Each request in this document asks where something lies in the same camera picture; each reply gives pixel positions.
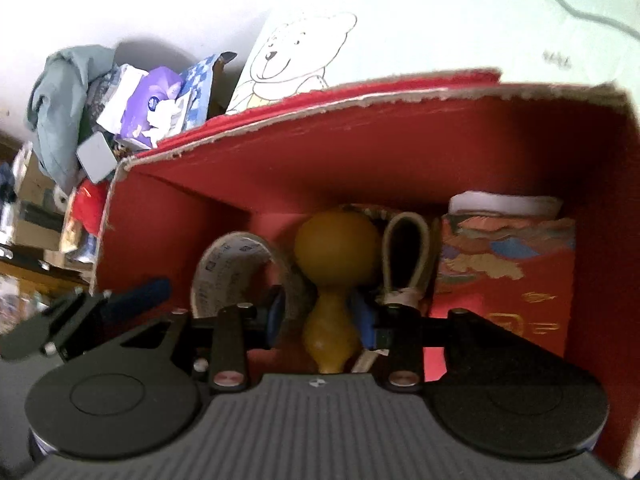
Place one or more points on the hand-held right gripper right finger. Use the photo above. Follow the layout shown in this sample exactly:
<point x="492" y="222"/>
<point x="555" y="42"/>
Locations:
<point x="364" y="322"/>

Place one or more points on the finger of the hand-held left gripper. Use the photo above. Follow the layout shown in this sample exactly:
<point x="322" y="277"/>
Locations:
<point x="140" y="296"/>

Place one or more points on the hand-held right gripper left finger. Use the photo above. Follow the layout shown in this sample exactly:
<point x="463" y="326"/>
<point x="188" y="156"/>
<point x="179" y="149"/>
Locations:
<point x="276" y="320"/>

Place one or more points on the yellow-brown gourd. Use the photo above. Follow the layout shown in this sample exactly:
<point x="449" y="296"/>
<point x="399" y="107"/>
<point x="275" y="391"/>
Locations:
<point x="335" y="250"/>

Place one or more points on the printed tape roll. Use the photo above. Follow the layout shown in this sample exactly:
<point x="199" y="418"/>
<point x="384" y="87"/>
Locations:
<point x="225" y="260"/>

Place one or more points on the red carton with white top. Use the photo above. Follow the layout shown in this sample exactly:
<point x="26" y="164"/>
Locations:
<point x="500" y="270"/>

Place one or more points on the large red cardboard box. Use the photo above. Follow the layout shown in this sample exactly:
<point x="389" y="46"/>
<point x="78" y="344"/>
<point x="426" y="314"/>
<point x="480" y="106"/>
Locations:
<point x="400" y="160"/>

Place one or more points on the silver foil packet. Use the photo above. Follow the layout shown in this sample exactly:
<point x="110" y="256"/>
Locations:
<point x="80" y="245"/>

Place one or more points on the red plastic bag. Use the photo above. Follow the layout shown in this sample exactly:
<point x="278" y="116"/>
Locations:
<point x="87" y="207"/>

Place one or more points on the small grey box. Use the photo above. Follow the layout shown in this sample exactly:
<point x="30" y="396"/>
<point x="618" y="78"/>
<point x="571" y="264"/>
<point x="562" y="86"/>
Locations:
<point x="97" y="157"/>

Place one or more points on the purple tissue pack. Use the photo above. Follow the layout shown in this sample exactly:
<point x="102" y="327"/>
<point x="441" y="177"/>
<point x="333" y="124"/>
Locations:
<point x="145" y="105"/>

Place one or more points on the grey-green cloth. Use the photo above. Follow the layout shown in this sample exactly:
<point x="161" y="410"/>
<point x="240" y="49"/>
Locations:
<point x="55" y="110"/>

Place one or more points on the blue checkered packet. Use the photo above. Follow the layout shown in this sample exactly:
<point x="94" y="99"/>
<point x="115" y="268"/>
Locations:
<point x="200" y="80"/>

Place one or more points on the bear line drawing paper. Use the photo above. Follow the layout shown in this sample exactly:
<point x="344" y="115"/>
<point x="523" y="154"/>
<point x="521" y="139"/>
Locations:
<point x="285" y="65"/>

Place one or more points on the light green bed sheet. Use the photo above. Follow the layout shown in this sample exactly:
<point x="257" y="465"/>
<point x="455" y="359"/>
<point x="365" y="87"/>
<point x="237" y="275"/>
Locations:
<point x="450" y="20"/>

